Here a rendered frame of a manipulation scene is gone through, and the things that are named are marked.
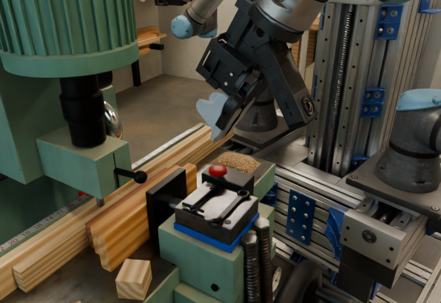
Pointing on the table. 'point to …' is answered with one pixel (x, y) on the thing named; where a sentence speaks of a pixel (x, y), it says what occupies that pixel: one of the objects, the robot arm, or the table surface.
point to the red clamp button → (217, 170)
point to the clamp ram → (165, 199)
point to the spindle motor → (67, 23)
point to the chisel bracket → (84, 162)
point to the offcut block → (134, 279)
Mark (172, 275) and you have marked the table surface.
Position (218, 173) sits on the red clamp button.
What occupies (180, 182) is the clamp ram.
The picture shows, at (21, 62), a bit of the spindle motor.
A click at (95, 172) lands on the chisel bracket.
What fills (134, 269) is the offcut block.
